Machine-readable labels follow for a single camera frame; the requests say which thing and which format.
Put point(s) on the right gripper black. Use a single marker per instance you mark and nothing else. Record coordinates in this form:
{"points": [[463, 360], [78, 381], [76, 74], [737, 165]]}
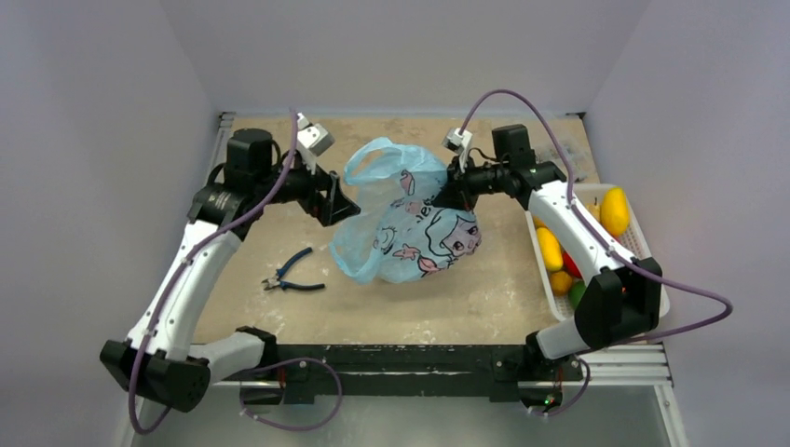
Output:
{"points": [[463, 187]]}

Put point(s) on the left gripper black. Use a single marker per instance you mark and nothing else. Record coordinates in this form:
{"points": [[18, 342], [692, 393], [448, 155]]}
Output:
{"points": [[331, 207]]}

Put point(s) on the light blue printed plastic bag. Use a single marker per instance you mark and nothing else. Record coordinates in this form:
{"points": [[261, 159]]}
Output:
{"points": [[400, 235]]}

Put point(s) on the red fake pepper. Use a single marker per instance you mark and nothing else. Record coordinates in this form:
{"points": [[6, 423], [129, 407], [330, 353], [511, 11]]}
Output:
{"points": [[570, 266]]}

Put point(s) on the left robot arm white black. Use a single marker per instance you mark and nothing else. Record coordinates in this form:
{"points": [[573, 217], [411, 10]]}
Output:
{"points": [[158, 359]]}

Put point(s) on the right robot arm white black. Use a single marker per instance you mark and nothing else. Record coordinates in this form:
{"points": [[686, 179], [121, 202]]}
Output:
{"points": [[623, 293]]}

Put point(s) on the small orange fake fruit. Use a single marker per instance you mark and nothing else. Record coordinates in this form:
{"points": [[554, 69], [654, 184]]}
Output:
{"points": [[561, 282]]}

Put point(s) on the green fake fruit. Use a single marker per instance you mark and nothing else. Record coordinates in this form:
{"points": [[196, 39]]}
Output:
{"points": [[576, 293]]}

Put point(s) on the white plastic basket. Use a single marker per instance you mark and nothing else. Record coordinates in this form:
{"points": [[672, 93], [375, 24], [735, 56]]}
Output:
{"points": [[632, 239]]}

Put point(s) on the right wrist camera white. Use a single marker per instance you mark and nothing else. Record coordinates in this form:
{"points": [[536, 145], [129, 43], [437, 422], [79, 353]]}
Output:
{"points": [[459, 141]]}

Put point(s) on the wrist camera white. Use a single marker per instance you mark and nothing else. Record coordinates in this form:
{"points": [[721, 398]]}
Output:
{"points": [[459, 141], [313, 140]]}

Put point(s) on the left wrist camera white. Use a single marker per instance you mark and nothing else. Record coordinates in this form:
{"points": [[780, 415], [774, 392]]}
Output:
{"points": [[313, 140]]}

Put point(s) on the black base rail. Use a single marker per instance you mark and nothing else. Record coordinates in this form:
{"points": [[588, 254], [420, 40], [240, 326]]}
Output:
{"points": [[499, 373]]}

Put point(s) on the aluminium frame rail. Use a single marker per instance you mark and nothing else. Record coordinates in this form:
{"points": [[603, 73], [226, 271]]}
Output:
{"points": [[629, 365]]}

